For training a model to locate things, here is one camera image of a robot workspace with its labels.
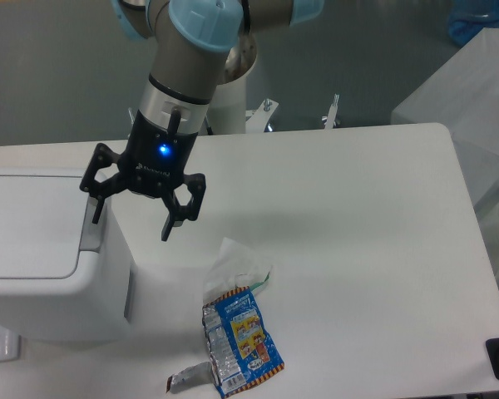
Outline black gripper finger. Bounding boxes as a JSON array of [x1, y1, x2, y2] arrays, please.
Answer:
[[161, 173, 206, 242], [80, 143, 129, 224]]

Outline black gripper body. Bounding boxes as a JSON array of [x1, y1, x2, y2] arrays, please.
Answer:
[[117, 111, 197, 198]]

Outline white trash can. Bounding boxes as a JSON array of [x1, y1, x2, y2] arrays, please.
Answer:
[[0, 167, 136, 342]]

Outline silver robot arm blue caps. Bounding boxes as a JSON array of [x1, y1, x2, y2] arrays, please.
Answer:
[[80, 0, 324, 240]]

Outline clear white plastic wrapper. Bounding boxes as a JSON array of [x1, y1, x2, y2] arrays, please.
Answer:
[[203, 238, 274, 304]]

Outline blue snack wrapper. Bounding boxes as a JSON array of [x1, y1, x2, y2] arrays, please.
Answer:
[[202, 287, 285, 398]]

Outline small silver brown wrapper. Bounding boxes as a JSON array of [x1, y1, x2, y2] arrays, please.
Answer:
[[166, 362, 214, 394]]

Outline silver levelling foot bolt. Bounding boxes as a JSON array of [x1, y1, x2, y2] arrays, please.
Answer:
[[321, 93, 340, 130]]

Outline white side table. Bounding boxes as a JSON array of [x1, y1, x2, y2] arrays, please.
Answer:
[[391, 28, 499, 203]]

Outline blue plastic bag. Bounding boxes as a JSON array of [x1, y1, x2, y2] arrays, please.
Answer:
[[447, 1, 499, 47]]

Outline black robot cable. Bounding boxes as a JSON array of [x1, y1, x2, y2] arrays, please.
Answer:
[[166, 106, 215, 142]]

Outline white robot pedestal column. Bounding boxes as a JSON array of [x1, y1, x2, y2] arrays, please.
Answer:
[[205, 67, 254, 135]]

